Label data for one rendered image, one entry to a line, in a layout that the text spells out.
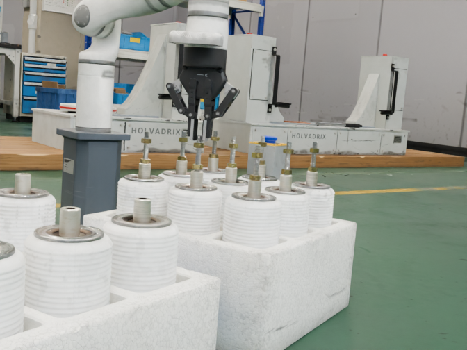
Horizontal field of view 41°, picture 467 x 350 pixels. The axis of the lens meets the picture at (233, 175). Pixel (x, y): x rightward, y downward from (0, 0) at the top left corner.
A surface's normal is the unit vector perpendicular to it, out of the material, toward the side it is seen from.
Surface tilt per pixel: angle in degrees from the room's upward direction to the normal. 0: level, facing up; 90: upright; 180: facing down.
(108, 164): 90
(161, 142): 90
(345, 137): 90
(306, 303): 90
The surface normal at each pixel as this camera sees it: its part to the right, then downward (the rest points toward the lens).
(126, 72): 0.59, 0.15
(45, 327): 0.07, -0.99
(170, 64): -0.80, 0.01
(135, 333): 0.82, 0.13
